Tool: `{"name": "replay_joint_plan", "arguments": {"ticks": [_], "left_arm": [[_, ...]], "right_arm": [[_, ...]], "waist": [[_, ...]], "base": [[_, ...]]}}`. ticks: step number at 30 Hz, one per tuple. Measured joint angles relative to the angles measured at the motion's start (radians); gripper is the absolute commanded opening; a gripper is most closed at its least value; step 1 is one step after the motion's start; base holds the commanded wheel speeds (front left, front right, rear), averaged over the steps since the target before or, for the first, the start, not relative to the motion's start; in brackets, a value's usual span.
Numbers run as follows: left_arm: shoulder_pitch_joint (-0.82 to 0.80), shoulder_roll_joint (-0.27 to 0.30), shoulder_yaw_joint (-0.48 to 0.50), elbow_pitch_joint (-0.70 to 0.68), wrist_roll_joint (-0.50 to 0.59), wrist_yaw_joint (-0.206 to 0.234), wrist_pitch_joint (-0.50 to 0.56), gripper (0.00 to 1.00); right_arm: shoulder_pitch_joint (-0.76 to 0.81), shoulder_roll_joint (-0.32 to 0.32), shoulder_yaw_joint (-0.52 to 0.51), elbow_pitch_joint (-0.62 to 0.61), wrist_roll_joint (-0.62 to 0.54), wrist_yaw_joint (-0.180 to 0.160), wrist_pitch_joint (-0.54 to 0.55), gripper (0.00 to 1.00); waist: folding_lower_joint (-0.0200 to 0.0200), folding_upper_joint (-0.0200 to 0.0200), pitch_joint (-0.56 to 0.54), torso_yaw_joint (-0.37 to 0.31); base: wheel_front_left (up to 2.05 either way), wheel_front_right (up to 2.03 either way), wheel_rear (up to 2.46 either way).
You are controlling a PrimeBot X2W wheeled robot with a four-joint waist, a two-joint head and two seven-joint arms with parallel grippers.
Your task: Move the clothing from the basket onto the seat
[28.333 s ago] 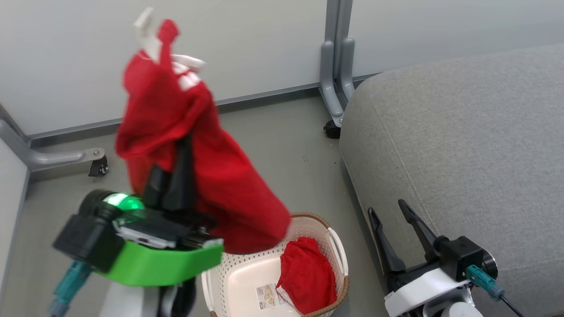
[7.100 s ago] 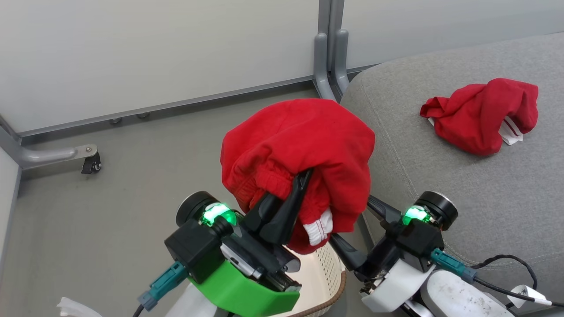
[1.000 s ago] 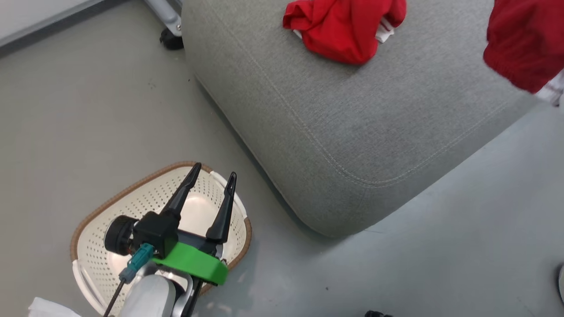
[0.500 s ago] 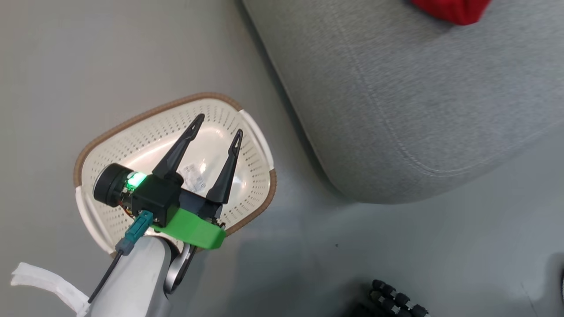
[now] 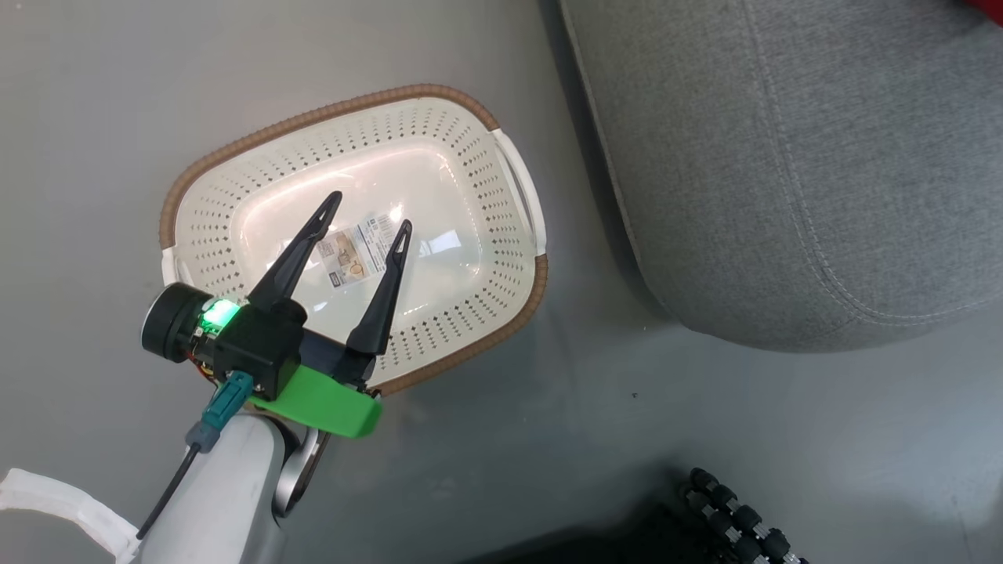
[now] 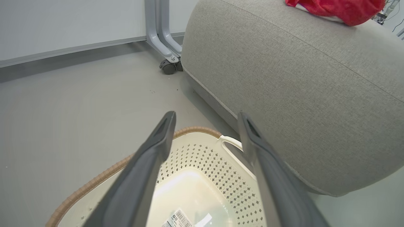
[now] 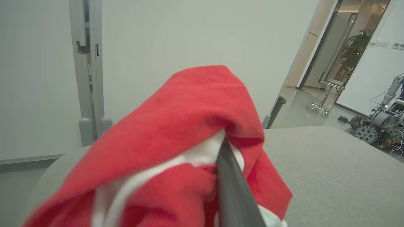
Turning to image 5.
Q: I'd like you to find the white perforated laundry basket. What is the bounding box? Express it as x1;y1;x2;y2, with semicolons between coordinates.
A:
159;84;549;398

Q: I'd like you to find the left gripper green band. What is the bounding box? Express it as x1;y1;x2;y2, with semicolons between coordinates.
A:
141;191;414;438

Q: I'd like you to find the black segmented cable conduit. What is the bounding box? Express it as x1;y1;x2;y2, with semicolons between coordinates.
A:
682;468;808;564

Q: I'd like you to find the black cable with teal connector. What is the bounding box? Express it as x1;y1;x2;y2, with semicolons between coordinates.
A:
135;372;255;541

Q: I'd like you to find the paper label sticker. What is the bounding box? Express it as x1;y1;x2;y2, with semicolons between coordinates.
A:
317;213;402;289

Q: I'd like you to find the grey fabric cushion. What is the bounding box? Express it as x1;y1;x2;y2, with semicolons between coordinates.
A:
558;0;1003;352

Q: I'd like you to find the white fabric strap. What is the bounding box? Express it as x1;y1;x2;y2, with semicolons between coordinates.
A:
0;468;142;564

